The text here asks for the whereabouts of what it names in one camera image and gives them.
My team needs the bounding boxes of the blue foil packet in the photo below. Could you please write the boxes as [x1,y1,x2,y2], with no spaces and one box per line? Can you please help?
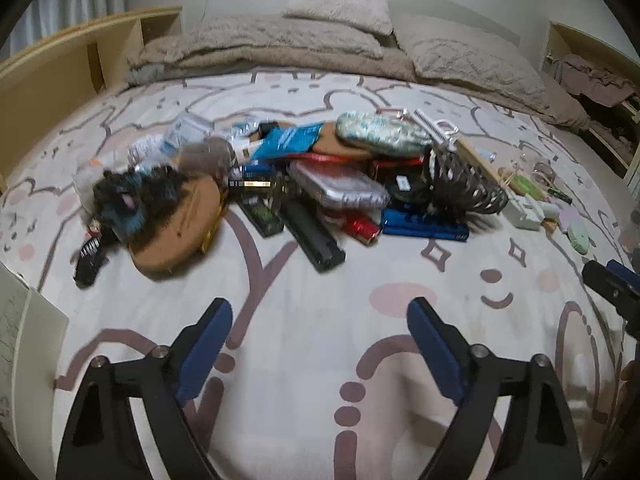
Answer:
[250,122,326,158]

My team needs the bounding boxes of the dark braided scrunchies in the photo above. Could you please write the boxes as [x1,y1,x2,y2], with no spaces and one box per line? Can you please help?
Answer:
[92,165,186,241]

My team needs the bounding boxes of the wooden bedside shelf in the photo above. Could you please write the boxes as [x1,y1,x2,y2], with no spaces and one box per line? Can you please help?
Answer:
[0,6,183,193]

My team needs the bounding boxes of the white comb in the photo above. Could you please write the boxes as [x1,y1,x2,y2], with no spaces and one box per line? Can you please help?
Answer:
[407,109,458,151]

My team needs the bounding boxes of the white closet niche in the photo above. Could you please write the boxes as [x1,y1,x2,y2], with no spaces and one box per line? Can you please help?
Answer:
[542,20,640,181]

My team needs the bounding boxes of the white face mask packet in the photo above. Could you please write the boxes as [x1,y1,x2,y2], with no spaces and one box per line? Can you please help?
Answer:
[165,112,211,146]

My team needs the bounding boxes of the pile of pink clothes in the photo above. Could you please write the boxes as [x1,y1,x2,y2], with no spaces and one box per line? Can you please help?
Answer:
[552,52,640,108]

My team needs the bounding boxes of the long wooden box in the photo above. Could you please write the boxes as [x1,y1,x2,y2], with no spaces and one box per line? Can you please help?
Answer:
[457,137,511,191]

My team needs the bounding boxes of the brown fluffy scrunchie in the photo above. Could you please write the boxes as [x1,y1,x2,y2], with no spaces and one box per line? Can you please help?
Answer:
[180,137,236,178]

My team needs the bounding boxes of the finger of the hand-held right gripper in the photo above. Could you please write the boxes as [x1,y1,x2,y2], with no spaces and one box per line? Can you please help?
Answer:
[582,259,640,321]

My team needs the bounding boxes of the purple notepad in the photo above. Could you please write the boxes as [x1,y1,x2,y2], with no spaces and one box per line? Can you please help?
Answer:
[555,205,586,233]

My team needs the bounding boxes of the mint round tape measure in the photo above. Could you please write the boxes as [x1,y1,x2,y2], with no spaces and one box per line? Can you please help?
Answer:
[569,222,593,253]

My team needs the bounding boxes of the floral fabric pouch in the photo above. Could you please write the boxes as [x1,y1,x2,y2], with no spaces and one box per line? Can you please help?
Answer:
[336,111,433,151]

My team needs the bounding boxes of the printed round cork coaster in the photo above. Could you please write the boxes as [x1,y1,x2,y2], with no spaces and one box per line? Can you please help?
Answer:
[127,175,226,281]

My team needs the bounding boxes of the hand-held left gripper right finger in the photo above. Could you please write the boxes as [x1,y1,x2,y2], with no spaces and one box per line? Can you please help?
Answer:
[406,297,583,480]

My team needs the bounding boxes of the green topped round coaster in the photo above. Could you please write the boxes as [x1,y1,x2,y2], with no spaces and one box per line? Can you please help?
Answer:
[505,172,546,198]

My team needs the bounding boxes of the black wire basket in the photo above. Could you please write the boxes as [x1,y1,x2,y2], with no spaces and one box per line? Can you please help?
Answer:
[425,147,508,216]

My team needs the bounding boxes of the red lighter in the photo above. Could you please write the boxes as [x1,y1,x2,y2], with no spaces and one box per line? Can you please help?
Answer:
[340,215,381,247]

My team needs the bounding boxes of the small black device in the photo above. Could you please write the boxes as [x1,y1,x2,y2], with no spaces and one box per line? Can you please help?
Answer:
[237,195,286,238]

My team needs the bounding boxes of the clear plastic case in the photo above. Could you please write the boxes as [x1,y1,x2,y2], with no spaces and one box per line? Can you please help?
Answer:
[287,160,391,211]

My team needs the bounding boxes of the quilted beige pillow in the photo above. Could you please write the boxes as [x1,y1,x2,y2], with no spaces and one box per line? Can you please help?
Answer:
[392,12,548,108]
[145,14,383,61]

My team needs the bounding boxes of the white cardboard box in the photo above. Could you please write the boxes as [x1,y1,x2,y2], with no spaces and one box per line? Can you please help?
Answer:
[0,262,70,431]

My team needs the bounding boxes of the black round compact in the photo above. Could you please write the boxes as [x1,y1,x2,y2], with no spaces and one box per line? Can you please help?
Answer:
[387,172,431,206]

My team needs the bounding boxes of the long black remote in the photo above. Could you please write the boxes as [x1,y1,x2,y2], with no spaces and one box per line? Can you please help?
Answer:
[277,200,346,273]

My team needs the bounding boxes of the blue flat pen case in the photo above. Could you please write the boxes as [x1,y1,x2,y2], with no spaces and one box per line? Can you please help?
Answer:
[381,207,470,242]

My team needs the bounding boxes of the white charger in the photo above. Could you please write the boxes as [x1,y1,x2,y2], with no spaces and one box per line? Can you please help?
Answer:
[502,195,546,231]

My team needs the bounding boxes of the fluffy beige pillow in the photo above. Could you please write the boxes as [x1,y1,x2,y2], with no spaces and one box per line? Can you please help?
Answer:
[284,0,393,36]

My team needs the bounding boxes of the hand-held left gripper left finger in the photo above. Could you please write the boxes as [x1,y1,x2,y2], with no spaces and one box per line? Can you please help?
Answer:
[55,297,233,480]

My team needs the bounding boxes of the bunny printed blanket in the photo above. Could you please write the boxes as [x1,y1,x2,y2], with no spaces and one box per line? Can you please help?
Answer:
[0,67,636,480]

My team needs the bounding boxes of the blue and gold pack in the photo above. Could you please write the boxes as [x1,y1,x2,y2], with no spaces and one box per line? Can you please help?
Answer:
[227,162,281,191]

